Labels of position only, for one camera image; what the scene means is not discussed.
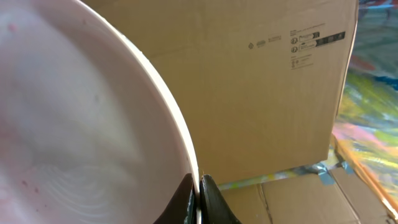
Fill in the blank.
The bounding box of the large cardboard box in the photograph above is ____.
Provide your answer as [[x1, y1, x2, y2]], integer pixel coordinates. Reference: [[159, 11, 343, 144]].
[[88, 0, 358, 184]]

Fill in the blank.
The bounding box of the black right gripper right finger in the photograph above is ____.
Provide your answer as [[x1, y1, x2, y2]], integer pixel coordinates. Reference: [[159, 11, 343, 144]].
[[200, 174, 241, 224]]

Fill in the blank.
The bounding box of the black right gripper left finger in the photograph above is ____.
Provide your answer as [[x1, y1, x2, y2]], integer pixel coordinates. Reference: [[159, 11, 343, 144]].
[[154, 174, 195, 224]]

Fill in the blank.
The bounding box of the white plate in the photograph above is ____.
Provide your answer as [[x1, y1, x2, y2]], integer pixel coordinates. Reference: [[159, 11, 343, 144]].
[[1, 1, 200, 224]]

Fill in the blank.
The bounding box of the flat cardboard sheet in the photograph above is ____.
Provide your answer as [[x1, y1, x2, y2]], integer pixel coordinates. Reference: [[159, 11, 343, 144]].
[[221, 168, 395, 224]]

